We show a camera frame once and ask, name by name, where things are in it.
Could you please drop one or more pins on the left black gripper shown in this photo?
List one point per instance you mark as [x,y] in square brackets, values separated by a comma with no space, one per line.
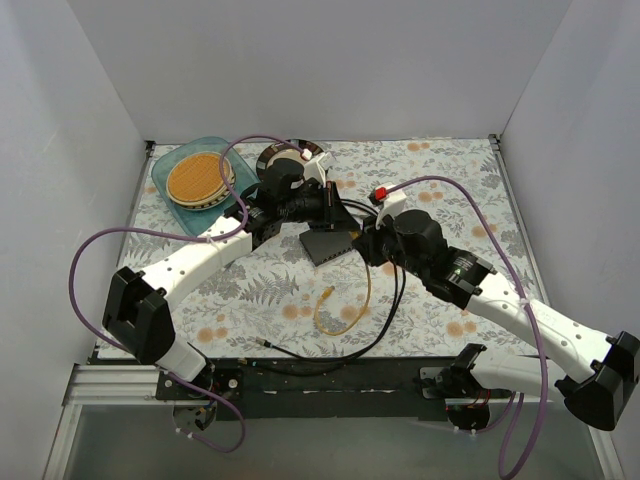
[327,208]

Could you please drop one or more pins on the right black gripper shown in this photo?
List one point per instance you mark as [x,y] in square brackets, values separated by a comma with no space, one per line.
[373,245]

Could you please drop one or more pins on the black network switch box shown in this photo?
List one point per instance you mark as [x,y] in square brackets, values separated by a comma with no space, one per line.
[322,247]

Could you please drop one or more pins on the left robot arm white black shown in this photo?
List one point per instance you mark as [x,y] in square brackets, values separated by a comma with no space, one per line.
[139,304]

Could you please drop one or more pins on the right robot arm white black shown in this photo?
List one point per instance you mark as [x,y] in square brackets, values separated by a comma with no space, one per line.
[593,373]

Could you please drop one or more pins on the dark rimmed ceramic plate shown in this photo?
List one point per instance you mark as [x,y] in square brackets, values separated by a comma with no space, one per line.
[279,150]

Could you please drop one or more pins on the floral tablecloth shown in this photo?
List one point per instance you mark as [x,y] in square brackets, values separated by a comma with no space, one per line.
[277,299]

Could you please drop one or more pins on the blue plastic tray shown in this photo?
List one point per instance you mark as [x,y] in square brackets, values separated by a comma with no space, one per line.
[237,173]

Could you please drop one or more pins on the orange woven round plate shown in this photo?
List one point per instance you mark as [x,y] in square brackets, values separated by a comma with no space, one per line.
[196,182]

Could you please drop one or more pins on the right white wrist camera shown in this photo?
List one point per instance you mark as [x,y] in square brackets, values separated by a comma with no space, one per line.
[389,201]

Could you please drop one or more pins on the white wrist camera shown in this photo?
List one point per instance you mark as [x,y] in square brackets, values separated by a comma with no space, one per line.
[389,201]
[316,166]

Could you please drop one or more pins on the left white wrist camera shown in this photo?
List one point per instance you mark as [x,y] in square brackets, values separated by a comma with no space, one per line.
[316,166]

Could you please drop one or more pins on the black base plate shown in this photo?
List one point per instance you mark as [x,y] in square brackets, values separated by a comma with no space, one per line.
[265,388]

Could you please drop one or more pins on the aluminium frame rail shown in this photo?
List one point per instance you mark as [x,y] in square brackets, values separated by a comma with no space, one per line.
[124,385]

